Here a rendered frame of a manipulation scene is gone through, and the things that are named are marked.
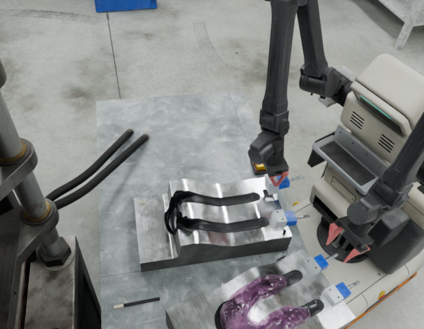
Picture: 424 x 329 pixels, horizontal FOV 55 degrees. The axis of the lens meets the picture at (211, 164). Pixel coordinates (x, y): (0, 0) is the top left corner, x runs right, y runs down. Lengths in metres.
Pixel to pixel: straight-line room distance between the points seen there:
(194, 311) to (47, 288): 0.49
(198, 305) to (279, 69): 0.70
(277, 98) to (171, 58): 2.52
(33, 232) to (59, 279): 0.25
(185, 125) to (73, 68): 1.94
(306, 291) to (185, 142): 0.79
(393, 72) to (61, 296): 1.20
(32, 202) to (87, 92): 2.21
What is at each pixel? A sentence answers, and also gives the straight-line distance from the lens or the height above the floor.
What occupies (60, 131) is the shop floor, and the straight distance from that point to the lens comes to 3.03.
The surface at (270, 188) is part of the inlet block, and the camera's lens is 1.39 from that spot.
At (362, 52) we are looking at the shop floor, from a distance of 4.16.
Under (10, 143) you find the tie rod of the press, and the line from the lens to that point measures 1.03.
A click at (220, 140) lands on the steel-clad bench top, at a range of 1.74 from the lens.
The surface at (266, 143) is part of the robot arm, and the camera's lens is 1.22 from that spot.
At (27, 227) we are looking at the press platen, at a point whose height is 1.04.
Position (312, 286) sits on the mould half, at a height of 0.85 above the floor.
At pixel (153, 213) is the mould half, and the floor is 0.86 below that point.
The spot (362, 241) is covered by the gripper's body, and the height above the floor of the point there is 1.09.
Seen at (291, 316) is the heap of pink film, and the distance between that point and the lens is 1.22.
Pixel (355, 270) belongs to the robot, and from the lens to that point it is 2.12.
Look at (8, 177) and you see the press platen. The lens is 1.03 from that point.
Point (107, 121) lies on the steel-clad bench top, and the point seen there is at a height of 0.80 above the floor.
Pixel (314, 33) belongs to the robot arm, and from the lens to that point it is 1.26.
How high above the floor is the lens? 2.02
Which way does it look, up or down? 48 degrees down
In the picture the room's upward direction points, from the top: 6 degrees clockwise
